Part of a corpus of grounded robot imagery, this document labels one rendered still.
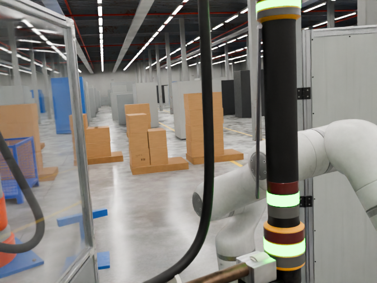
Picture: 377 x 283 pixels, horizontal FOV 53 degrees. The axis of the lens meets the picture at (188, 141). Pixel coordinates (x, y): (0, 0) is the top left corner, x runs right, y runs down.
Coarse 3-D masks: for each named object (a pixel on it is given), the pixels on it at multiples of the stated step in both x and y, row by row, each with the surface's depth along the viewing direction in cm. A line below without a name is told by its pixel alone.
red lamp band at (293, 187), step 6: (270, 186) 39; (276, 186) 39; (282, 186) 39; (288, 186) 39; (294, 186) 39; (270, 192) 39; (276, 192) 39; (282, 192) 39; (288, 192) 39; (294, 192) 39
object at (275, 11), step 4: (272, 8) 36; (276, 8) 36; (280, 8) 36; (284, 8) 36; (288, 8) 36; (292, 8) 36; (296, 8) 36; (300, 8) 37; (260, 12) 37; (264, 12) 36; (268, 12) 36; (272, 12) 36; (276, 12) 36; (280, 12) 36; (284, 12) 36; (288, 12) 36; (292, 12) 36; (296, 12) 36; (300, 12) 37; (256, 16) 38; (260, 16) 37; (264, 16) 36; (256, 20) 38
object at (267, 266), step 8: (240, 256) 40; (248, 256) 40; (248, 264) 38; (256, 264) 38; (264, 264) 38; (272, 264) 38; (256, 272) 37; (264, 272) 38; (272, 272) 39; (240, 280) 40; (248, 280) 38; (256, 280) 38; (264, 280) 38; (272, 280) 39; (280, 280) 39
